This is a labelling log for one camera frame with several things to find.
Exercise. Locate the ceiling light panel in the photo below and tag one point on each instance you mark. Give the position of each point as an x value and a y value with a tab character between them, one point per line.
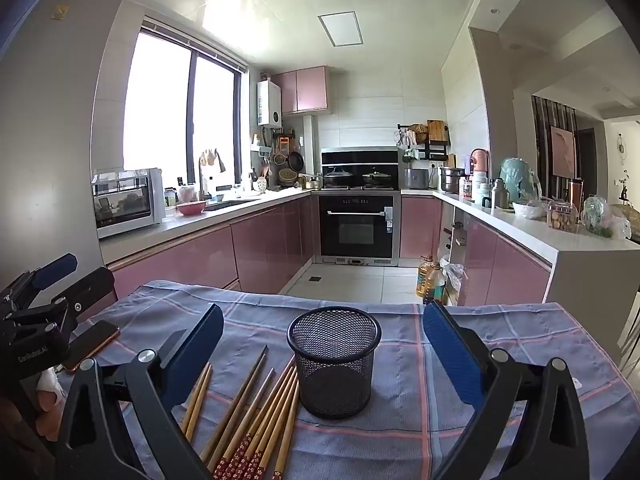
340	29

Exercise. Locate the white wall water heater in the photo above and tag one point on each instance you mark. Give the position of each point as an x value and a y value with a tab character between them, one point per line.
270	104

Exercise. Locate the pink base cabinets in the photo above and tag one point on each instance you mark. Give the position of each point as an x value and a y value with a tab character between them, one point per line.
200	260
495	265

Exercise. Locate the black range hood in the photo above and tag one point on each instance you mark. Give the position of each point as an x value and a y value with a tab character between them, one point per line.
360	157

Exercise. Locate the pink kettle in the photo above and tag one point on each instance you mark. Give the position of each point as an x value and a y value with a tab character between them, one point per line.
480	160

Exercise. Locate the clear snack container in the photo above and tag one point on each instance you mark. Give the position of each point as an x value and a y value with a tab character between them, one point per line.
562	219

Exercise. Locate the black built-in oven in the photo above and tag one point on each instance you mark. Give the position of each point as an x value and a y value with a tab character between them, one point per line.
356	227

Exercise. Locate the white bowl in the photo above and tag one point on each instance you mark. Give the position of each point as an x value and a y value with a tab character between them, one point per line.
529	211

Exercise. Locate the hanging frying pan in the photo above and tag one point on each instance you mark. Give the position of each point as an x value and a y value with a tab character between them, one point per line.
296	161

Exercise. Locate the black mesh utensil holder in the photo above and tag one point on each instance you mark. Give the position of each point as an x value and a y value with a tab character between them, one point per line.
332	375

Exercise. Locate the white plastic bag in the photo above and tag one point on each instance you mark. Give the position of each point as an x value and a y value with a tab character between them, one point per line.
452	275

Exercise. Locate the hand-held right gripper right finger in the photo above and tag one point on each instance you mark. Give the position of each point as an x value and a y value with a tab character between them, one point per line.
450	355

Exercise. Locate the blue plaid tablecloth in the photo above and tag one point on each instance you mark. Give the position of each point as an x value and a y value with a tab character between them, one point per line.
400	410

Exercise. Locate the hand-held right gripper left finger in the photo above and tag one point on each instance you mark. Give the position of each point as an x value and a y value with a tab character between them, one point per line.
192	355

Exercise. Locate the mint green appliance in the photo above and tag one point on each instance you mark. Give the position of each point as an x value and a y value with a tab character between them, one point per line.
517	177

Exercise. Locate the black lidded pot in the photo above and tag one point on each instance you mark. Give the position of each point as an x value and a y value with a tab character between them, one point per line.
377	178
339	178

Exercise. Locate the white kitchen countertop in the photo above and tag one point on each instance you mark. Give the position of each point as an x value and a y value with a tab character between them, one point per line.
150	240

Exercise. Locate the black wall rack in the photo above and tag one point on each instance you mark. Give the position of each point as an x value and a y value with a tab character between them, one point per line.
432	150

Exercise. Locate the yellow cooking oil bottle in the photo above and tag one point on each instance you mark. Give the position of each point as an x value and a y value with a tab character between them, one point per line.
425	280

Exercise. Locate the pink bowl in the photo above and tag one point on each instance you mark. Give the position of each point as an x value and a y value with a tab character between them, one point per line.
191	208

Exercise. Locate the bundle of wooden chopsticks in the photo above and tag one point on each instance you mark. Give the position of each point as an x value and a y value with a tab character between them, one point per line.
260	425

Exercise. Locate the orange-cased smartphone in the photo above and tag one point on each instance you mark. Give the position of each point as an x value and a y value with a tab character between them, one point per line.
95	340

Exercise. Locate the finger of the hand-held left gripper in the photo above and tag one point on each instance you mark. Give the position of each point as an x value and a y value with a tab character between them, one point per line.
55	265
95	285

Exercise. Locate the grey refrigerator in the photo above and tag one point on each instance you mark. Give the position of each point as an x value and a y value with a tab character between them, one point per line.
50	135

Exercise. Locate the person's left hand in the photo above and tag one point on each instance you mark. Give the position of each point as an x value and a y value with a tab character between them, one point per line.
47	415

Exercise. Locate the copper tumbler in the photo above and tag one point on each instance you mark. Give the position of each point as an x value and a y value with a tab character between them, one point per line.
576	195

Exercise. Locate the stainless steel pot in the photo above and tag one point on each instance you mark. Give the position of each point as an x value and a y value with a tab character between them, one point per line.
451	180

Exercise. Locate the white countertop oven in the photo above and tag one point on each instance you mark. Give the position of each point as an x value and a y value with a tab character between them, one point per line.
125	205

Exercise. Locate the pink wall cabinet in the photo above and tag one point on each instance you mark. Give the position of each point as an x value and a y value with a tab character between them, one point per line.
305	90

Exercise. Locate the steel thermos bottle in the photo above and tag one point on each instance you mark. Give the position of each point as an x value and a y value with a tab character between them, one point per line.
500	195

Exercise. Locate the silver toaster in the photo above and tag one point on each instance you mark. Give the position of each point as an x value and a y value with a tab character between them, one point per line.
417	179

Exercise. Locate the pink wall painting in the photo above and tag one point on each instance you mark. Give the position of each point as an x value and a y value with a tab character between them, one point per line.
564	152

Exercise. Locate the large kitchen window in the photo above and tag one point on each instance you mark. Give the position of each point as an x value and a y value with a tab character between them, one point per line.
160	110

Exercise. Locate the wooden cutting board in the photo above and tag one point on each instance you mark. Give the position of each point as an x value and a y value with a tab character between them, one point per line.
435	131

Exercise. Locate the plastic bag of greens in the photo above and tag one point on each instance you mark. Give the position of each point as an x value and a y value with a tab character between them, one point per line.
600	217

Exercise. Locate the wall clock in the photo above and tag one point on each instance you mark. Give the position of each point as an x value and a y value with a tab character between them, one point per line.
621	147

